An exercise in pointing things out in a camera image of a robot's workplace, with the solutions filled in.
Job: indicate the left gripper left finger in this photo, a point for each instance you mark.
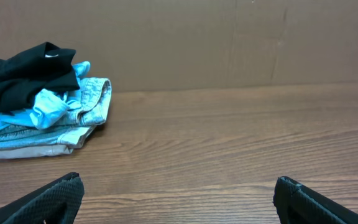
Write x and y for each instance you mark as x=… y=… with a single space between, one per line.
x=57 y=202

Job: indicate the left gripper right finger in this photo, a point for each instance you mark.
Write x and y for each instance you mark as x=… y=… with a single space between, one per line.
x=297 y=204

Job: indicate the black t-shirt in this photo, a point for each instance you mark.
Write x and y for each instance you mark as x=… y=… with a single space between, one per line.
x=24 y=75

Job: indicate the white pink folded shirt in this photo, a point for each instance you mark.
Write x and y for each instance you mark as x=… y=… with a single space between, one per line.
x=26 y=151

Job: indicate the light blue printed t-shirt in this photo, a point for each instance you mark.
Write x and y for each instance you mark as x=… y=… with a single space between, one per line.
x=48 y=106

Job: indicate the grey folded shirt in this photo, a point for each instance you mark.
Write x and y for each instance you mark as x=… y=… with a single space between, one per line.
x=94 y=103

